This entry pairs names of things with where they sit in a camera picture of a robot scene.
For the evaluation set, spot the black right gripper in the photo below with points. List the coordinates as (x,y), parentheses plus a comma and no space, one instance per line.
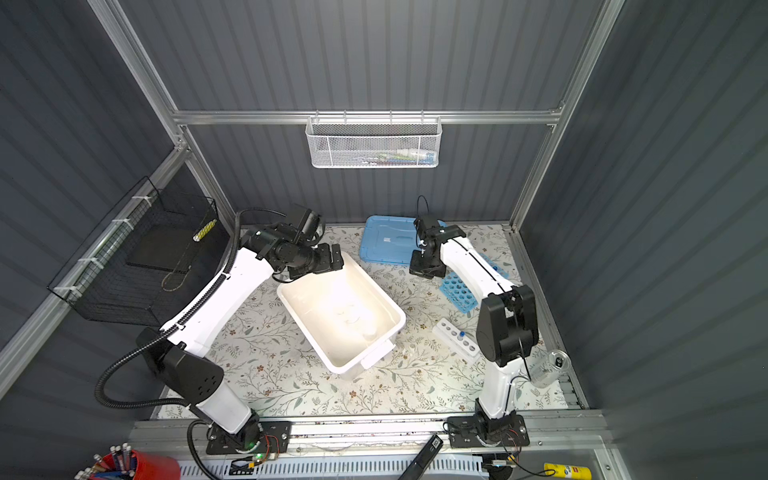
(414,267)

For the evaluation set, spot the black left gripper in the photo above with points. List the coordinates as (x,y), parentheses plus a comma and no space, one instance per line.
(326,264)

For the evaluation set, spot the blue plastic box lid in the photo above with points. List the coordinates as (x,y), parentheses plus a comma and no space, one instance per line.
(389,240)

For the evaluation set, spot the blue test tube rack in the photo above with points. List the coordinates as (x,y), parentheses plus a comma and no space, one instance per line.
(465,288)

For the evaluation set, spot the small white tube rack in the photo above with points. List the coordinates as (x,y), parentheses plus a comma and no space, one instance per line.
(465,347)

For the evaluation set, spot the white plastic storage bin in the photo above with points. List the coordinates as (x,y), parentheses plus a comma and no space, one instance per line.
(349,320)

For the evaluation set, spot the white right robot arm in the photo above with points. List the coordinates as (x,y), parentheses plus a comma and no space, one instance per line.
(506,330)

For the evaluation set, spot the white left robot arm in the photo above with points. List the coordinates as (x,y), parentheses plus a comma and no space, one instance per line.
(177,352)

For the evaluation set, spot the yellow pen in basket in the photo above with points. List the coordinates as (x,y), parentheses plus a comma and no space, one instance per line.
(204,231)

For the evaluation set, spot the black flat device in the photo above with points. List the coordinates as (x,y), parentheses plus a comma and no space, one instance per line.
(418,466)

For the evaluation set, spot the red cup of pens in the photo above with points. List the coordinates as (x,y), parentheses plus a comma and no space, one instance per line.
(124,462)

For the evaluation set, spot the white wire mesh basket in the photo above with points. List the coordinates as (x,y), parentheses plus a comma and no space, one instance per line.
(370,145)

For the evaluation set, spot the black wire wall basket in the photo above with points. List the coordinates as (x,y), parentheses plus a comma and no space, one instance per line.
(145,267)

